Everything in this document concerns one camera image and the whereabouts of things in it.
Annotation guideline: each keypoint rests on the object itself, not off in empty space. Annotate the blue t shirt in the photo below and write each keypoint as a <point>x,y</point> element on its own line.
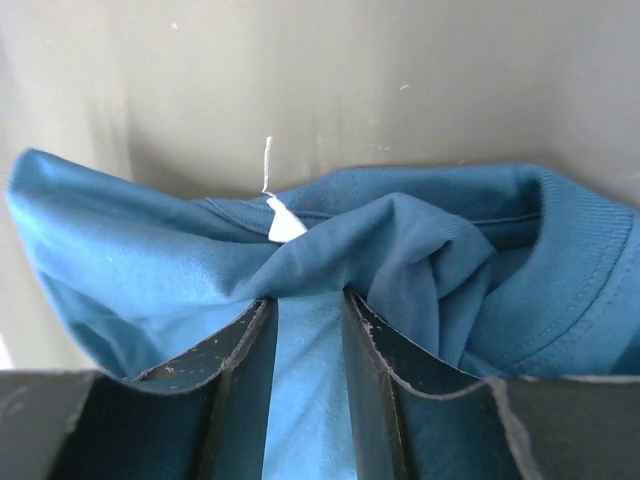
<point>499,271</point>

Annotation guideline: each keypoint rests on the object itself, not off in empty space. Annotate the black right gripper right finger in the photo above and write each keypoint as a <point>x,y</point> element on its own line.
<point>416,417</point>

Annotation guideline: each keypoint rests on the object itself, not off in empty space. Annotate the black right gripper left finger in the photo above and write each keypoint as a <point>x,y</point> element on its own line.
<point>201,415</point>

